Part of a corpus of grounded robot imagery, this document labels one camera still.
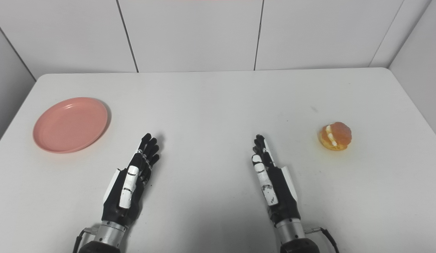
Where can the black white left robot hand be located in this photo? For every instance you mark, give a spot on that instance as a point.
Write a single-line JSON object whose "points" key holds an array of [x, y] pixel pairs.
{"points": [[114, 205]]}

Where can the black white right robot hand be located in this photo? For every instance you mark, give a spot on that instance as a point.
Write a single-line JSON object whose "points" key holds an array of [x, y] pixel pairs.
{"points": [[284, 200]]}

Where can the orange cream puff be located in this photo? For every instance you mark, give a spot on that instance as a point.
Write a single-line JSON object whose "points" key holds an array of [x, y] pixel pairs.
{"points": [[339, 135]]}

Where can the pink round plate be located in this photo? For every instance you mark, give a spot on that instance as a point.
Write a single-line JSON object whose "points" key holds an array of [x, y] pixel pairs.
{"points": [[70, 125]]}

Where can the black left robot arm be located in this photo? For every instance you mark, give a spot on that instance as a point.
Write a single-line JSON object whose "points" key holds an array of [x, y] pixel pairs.
{"points": [[107, 236]]}

